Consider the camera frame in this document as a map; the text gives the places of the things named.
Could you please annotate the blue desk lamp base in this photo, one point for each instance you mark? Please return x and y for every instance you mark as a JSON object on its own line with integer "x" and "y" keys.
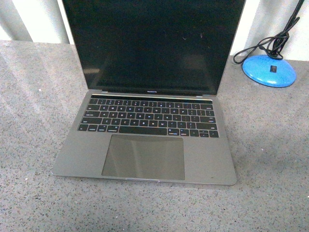
{"x": 268, "y": 71}

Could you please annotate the grey laptop computer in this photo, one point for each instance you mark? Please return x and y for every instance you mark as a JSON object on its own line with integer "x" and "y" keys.
{"x": 153, "y": 70}

